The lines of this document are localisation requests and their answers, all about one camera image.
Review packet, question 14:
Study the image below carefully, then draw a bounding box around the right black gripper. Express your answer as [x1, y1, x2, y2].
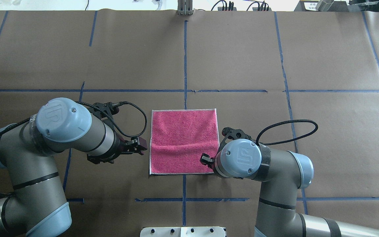
[200, 127, 252, 167]

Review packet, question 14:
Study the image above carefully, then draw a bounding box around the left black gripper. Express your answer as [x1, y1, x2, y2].
[87, 102, 148, 165]

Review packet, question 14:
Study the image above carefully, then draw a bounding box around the pink towel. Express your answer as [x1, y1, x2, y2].
[149, 109, 219, 175]

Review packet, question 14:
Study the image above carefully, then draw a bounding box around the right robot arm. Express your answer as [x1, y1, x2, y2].
[200, 127, 379, 237]

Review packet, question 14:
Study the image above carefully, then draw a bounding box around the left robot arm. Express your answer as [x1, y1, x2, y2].
[0, 97, 147, 237]

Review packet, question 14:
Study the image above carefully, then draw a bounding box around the small metal cup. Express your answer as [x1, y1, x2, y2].
[315, 0, 334, 12]

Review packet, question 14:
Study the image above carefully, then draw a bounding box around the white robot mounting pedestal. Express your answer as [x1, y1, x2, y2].
[140, 226, 227, 237]

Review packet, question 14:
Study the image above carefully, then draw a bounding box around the aluminium frame post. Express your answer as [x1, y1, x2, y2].
[177, 0, 194, 15]

